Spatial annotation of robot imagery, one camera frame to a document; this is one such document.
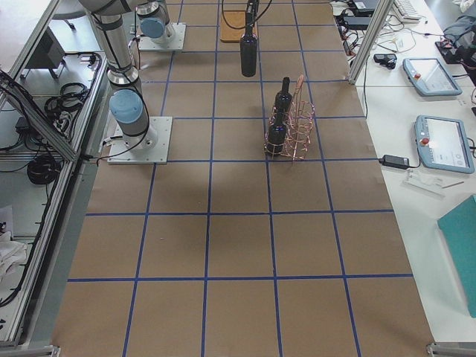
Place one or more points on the teach pendant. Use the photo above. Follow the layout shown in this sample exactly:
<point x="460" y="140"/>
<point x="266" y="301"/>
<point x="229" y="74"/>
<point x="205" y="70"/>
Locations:
<point x="442" y="144"/>
<point x="430" y="77"/>

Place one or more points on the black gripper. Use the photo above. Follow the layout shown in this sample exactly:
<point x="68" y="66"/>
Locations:
<point x="252" y="8"/>

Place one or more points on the black power adapter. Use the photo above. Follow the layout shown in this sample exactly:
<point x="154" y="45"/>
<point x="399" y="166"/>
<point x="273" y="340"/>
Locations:
<point x="393" y="161"/>

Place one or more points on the wooden tray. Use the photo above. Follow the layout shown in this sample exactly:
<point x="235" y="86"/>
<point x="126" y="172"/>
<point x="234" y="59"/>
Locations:
<point x="231" y="26"/>

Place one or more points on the dark wine bottle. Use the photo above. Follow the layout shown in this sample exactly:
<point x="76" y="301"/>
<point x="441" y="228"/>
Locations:
<point x="248" y="48"/>
<point x="283" y="98"/>

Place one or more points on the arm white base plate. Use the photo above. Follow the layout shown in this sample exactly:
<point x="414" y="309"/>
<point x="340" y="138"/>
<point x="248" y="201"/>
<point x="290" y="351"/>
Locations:
<point x="153" y="148"/>
<point x="175" y="44"/>

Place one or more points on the teach pendant far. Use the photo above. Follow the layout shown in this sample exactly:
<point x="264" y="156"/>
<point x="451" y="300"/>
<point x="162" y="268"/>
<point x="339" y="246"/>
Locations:
<point x="430" y="77"/>

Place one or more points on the copper wire bottle basket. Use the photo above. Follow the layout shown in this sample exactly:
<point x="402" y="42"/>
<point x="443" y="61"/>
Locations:
<point x="299" y="123"/>

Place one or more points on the teach pendant near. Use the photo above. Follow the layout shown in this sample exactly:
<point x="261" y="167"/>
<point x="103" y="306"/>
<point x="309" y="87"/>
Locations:
<point x="442" y="144"/>

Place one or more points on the aluminium frame post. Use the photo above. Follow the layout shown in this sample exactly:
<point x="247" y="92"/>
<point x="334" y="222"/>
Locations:
<point x="373" y="29"/>

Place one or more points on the dark wine bottle end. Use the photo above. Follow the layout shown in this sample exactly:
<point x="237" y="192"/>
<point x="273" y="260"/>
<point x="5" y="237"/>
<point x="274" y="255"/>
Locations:
<point x="276" y="134"/>

